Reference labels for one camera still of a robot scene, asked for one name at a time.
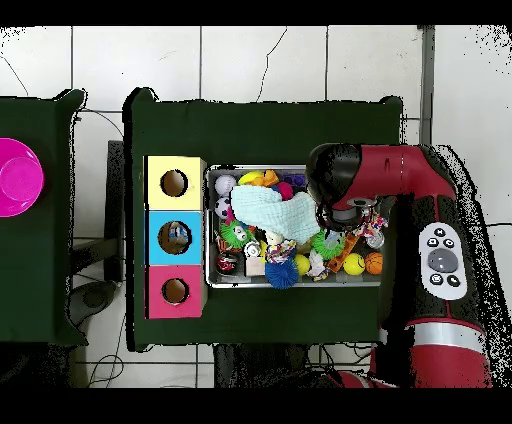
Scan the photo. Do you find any pink plastic bowl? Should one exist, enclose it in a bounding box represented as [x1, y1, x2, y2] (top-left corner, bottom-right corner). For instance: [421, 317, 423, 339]
[0, 137, 46, 219]

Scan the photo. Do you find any green fuzzy toy with eyes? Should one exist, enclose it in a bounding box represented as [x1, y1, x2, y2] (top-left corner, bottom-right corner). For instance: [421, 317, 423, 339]
[218, 221, 257, 250]
[310, 229, 346, 260]

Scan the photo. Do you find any yellow smiley ball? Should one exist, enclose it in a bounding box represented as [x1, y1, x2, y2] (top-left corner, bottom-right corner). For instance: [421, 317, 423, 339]
[342, 252, 366, 277]

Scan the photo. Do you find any silver mesh bin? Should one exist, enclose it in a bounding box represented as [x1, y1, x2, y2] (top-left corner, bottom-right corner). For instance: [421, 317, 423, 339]
[204, 163, 385, 289]

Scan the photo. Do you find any black upright panel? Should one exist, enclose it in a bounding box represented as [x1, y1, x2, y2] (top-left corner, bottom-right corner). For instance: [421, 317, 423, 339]
[104, 139, 126, 283]

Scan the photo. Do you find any colourful patterned cloth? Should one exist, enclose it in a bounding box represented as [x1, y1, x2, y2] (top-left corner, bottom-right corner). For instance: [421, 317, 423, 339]
[351, 213, 389, 239]

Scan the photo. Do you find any blue spiky rubber ball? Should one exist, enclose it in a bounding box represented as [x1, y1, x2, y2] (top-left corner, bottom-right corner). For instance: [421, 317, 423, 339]
[264, 257, 300, 290]

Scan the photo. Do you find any small soccer ball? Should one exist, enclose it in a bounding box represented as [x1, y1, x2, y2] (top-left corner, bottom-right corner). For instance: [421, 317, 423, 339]
[213, 196, 235, 220]

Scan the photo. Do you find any yellow tennis ball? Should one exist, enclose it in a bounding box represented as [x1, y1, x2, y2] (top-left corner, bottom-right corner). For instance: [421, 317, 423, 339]
[293, 253, 312, 277]

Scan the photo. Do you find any dark green tablecloth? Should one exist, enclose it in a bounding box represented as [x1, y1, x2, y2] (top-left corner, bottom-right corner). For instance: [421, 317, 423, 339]
[122, 86, 404, 353]
[0, 88, 90, 348]

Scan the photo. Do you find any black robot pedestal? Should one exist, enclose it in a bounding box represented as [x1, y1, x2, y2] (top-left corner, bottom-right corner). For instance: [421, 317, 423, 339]
[213, 342, 341, 388]

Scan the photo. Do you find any wooden box with three holes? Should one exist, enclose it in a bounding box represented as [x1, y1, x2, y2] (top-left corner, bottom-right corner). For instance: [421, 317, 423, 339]
[142, 154, 208, 320]

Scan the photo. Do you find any small orange basketball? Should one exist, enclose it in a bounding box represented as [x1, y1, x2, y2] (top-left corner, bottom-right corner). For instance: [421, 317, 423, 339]
[363, 250, 384, 276]

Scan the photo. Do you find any dark grey rounded base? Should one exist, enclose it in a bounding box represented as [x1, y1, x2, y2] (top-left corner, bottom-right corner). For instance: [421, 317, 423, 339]
[66, 279, 118, 327]

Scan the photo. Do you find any mint green waffle cloth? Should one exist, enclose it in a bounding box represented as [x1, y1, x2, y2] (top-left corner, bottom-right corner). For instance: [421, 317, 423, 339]
[230, 184, 322, 245]

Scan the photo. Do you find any small white baseball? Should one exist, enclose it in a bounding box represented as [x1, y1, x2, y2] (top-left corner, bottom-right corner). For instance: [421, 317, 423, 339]
[214, 174, 238, 198]

